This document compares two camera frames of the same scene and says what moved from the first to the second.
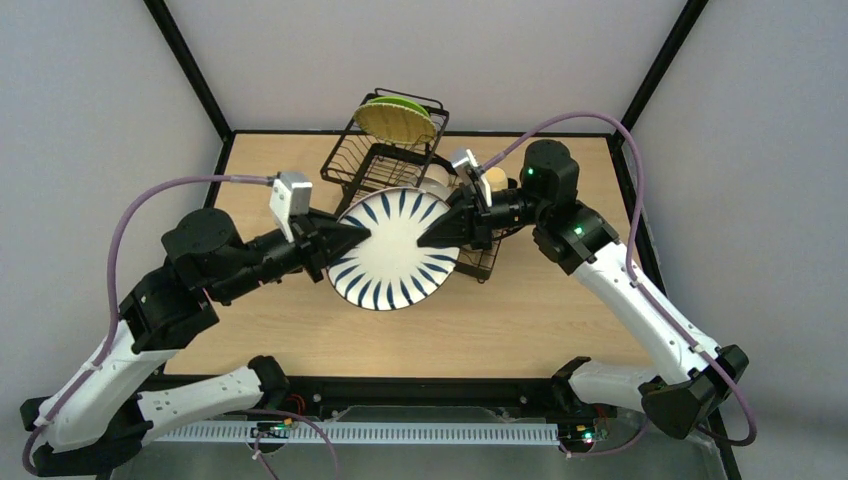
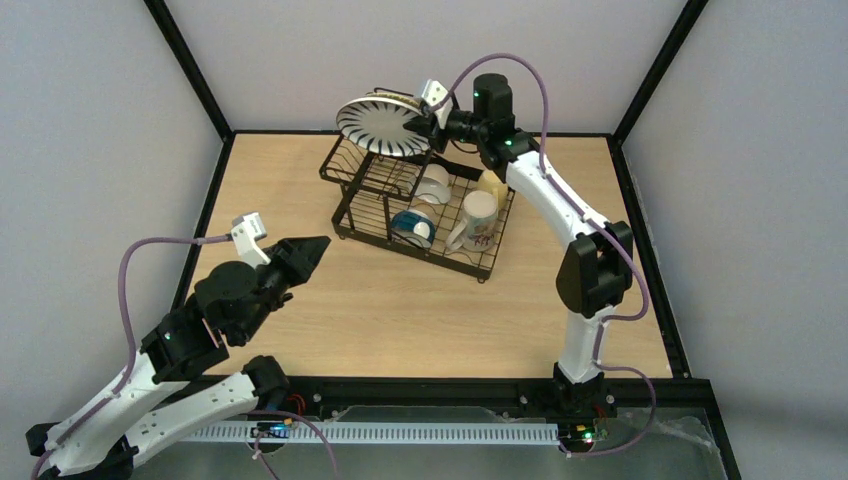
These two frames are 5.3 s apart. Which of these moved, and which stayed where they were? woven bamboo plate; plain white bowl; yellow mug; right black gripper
Moved: woven bamboo plate; right black gripper
Stayed: yellow mug; plain white bowl
